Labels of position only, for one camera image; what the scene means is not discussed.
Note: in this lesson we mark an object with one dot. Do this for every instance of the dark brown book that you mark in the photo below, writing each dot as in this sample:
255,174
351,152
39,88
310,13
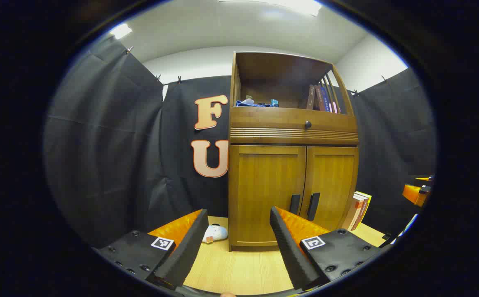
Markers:
310,97

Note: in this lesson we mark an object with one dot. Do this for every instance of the wooden double-door shoe cabinet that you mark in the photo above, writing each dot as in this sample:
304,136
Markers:
289,135

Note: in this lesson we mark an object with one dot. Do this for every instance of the beige book with orange band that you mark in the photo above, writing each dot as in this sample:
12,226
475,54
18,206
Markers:
351,212

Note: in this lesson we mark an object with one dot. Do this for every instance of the black backdrop cloth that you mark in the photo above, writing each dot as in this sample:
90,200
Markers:
111,144

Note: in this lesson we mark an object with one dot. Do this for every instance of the small blue box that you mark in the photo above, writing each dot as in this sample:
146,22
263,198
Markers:
274,103

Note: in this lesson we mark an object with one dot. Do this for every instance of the blue cloth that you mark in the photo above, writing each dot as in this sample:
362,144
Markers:
252,104

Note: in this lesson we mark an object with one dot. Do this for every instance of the brown book with white print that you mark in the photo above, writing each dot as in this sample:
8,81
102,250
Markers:
361,211

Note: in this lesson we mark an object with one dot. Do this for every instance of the pink book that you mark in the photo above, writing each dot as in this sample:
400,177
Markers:
334,107

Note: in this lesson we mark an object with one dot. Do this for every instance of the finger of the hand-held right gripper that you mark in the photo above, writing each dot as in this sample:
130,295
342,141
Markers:
424,178
412,194

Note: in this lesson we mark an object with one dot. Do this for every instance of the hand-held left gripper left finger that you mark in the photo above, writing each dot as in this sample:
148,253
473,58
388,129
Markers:
186,255

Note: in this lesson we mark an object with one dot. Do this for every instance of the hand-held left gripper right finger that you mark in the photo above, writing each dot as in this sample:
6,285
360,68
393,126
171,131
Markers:
291,260

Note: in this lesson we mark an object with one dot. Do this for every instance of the blue book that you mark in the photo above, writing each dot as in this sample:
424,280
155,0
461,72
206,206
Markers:
325,100

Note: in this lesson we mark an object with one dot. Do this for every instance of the white plush toy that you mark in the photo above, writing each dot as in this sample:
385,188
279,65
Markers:
217,233

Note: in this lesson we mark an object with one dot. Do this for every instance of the reddish brown book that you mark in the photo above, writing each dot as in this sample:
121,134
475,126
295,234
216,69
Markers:
318,98

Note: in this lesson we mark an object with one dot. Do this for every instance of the wooden shoe cabinet door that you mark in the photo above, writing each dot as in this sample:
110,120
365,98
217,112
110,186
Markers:
332,177
260,185

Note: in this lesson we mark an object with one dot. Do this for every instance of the small pale object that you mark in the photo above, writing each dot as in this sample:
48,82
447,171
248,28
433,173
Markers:
247,100

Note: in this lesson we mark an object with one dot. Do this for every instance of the ceiling light panel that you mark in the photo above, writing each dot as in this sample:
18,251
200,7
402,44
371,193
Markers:
120,31

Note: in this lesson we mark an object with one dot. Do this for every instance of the wooden cabinet drawer with knob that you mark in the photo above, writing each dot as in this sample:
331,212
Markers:
264,119

